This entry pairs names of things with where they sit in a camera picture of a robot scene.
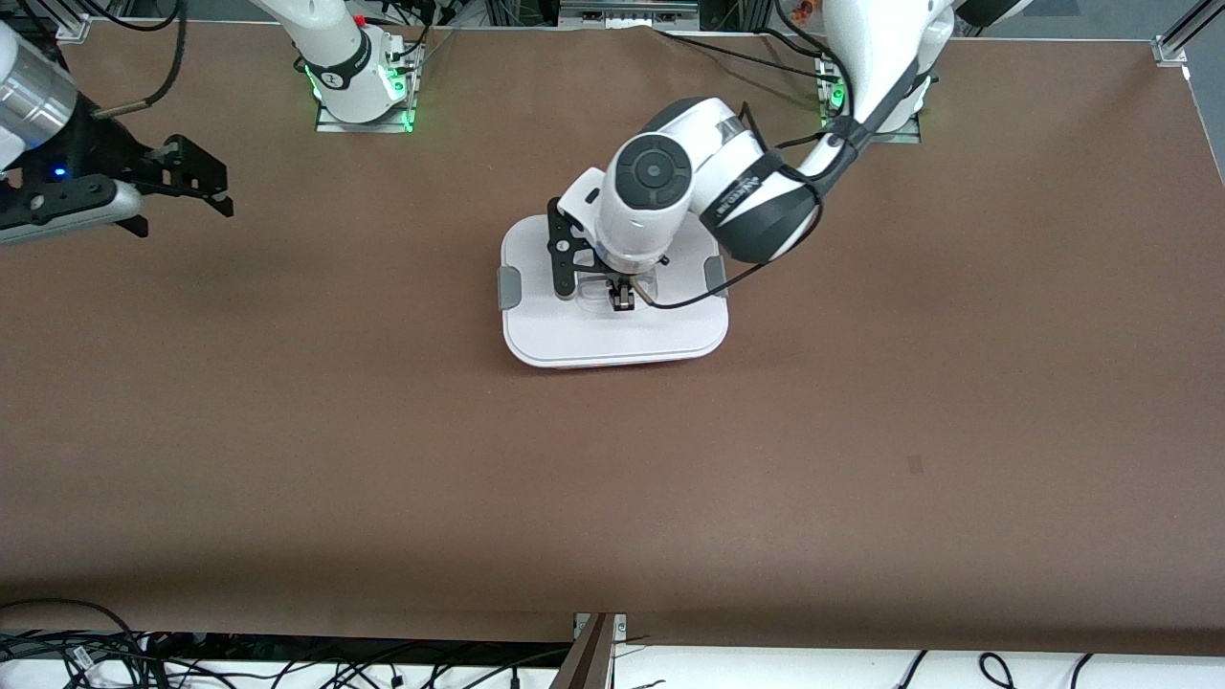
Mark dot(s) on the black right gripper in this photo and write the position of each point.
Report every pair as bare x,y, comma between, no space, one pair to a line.
107,153

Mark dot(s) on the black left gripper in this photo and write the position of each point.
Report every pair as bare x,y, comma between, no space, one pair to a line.
623,293

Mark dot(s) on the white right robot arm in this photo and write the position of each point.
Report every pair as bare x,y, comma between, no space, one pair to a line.
335,48

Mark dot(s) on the white plastic box base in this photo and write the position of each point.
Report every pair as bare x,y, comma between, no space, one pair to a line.
622,366

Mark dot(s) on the brown table cover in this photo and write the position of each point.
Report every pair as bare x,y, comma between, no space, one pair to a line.
612,498

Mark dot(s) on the grey background device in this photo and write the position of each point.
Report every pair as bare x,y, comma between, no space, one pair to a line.
627,10

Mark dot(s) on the aluminium frame profile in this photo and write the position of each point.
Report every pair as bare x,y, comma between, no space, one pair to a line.
1172,48
73,27

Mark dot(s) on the small metal bracket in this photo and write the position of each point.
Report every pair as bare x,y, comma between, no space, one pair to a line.
622,627

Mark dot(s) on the brown wooden post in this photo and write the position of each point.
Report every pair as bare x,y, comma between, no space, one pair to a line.
584,665

